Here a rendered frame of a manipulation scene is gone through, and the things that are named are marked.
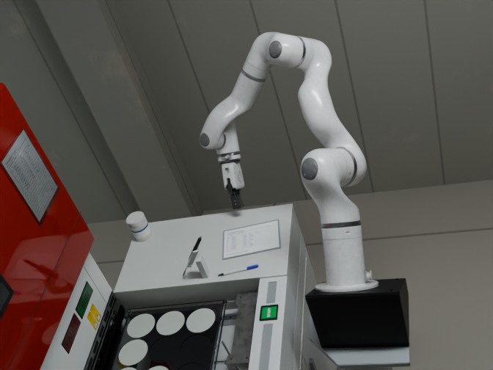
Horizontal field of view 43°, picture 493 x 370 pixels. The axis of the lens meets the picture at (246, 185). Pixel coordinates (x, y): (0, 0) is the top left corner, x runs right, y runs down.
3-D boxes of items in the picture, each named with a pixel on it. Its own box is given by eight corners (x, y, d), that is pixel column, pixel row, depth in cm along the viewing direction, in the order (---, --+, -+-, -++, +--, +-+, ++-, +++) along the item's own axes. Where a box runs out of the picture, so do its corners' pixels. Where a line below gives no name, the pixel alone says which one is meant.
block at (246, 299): (238, 307, 212) (235, 301, 210) (239, 299, 215) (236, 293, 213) (260, 305, 210) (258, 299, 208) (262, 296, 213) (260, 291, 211)
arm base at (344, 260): (380, 280, 199) (374, 222, 199) (376, 290, 181) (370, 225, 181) (320, 284, 204) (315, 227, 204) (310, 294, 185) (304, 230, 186)
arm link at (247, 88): (241, 80, 207) (207, 156, 221) (271, 79, 219) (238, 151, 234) (223, 66, 211) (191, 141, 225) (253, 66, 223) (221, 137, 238)
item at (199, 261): (192, 280, 215) (179, 253, 207) (194, 272, 218) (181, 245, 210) (209, 279, 214) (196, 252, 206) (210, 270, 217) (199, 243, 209)
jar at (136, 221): (133, 243, 240) (123, 225, 234) (137, 230, 245) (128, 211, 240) (150, 241, 238) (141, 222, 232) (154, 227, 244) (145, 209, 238)
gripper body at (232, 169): (234, 158, 225) (239, 189, 225) (243, 156, 235) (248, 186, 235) (215, 161, 227) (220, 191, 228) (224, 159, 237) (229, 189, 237)
